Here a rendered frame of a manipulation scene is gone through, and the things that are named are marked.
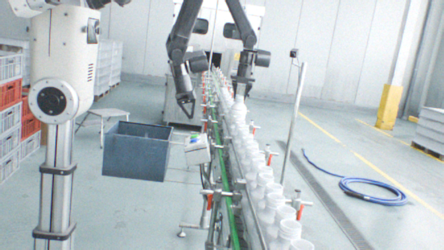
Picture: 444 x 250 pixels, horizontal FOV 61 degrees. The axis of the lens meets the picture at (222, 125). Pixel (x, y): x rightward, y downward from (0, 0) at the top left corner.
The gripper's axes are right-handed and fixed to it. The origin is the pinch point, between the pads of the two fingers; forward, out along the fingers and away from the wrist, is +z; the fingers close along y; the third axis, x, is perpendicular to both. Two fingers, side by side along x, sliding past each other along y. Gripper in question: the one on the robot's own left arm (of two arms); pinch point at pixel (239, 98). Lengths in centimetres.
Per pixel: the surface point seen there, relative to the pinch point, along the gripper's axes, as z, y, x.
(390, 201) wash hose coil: 116, -208, -217
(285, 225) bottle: 8, 0, 99
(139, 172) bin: 47, 41, -22
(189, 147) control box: 13.7, 18.5, 37.7
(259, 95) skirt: 112, -182, -993
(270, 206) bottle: 9, 1, 90
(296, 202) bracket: 15, -10, 71
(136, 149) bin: 36, 43, -23
